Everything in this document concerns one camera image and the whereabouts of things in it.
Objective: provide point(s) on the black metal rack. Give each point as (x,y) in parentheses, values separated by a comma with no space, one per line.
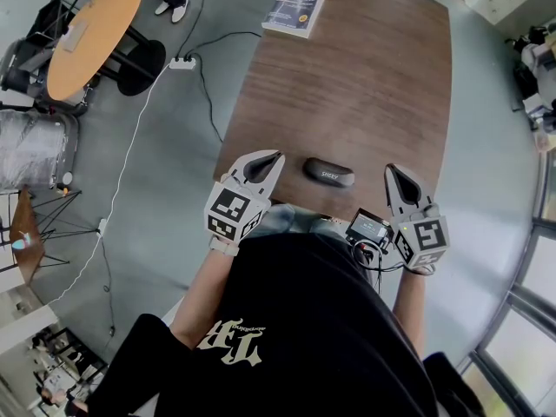
(74,359)

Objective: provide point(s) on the brown wooden table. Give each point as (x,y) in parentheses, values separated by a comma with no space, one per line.
(347,81)

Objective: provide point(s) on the white and black equipment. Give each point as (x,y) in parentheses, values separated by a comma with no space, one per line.
(536,63)

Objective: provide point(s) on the person's left forearm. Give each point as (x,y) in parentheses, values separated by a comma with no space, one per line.
(204,293)

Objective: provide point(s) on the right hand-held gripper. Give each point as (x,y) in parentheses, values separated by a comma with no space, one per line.
(423,237)

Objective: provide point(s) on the white plug adapter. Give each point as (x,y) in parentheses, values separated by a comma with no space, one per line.
(102,226)

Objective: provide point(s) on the person's black printed shirt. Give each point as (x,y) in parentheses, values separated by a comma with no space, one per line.
(304,319)

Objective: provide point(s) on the small black screen device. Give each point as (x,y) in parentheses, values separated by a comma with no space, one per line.
(367,226)

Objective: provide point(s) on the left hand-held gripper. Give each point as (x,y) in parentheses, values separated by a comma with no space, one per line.
(228,209)

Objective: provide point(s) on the round orange table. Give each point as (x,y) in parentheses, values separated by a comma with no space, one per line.
(93,37)

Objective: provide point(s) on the person's right forearm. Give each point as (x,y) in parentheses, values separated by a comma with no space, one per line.
(408,306)

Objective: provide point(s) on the flat cardboard piece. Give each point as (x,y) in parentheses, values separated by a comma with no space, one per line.
(73,36)

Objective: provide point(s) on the dark window frame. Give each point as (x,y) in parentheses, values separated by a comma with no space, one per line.
(536,224)

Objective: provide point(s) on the black office chair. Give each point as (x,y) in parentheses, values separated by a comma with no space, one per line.
(26,59)

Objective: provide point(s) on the white power strip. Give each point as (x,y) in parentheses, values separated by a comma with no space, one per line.
(182,63)

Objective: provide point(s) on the dark paperback book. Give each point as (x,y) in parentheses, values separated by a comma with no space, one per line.
(295,9)

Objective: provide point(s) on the black oval case item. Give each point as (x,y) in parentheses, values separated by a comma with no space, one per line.
(328,173)

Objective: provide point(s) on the plastic wrapped chair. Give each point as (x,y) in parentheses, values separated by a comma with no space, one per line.
(35,146)

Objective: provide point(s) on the person's blue jeans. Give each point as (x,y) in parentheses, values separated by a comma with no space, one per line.
(282,220)

